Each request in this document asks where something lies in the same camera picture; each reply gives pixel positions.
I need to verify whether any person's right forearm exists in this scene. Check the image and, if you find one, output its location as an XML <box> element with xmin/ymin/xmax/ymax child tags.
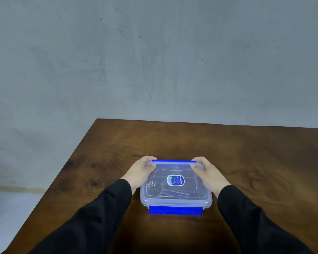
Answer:
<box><xmin>217</xmin><ymin>184</ymin><xmax>315</xmax><ymax>254</ymax></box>

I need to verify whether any clear lid with blue clips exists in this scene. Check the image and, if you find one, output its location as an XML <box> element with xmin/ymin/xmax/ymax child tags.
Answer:
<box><xmin>140</xmin><ymin>160</ymin><xmax>213</xmax><ymax>216</ymax></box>

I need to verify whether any person's left forearm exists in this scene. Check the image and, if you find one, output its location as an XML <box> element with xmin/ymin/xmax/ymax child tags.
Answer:
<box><xmin>29</xmin><ymin>179</ymin><xmax>133</xmax><ymax>254</ymax></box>

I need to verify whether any clear plastic spoon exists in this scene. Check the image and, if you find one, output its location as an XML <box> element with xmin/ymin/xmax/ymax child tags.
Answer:
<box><xmin>162</xmin><ymin>167</ymin><xmax>192</xmax><ymax>200</ymax></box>

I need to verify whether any person's right hand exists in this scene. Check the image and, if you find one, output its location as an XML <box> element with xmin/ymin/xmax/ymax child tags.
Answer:
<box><xmin>192</xmin><ymin>156</ymin><xmax>231</xmax><ymax>198</ymax></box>

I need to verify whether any clear plastic food container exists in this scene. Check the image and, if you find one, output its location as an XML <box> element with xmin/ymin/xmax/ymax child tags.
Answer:
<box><xmin>140</xmin><ymin>162</ymin><xmax>213</xmax><ymax>209</ymax></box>

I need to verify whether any person's left hand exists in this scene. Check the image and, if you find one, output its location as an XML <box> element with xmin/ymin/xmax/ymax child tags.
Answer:
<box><xmin>121</xmin><ymin>156</ymin><xmax>157</xmax><ymax>195</ymax></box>

